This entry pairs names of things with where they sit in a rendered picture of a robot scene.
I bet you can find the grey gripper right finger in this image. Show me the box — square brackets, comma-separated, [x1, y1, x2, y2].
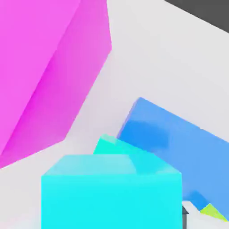
[182, 200, 229, 229]

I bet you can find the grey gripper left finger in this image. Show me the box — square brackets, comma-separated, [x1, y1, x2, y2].
[0, 212, 42, 229]

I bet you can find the small cyan cube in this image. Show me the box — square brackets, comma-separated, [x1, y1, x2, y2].
[41, 153, 183, 229]

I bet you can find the small lime green cube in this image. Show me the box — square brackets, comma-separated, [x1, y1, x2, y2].
[199, 203, 229, 222]

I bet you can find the small turquoise cube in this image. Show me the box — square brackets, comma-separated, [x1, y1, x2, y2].
[93, 133, 179, 175]

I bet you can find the large blue box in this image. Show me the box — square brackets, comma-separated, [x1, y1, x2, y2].
[116, 97, 229, 221]

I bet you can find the large magenta box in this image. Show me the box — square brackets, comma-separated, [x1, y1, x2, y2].
[0, 0, 113, 170]

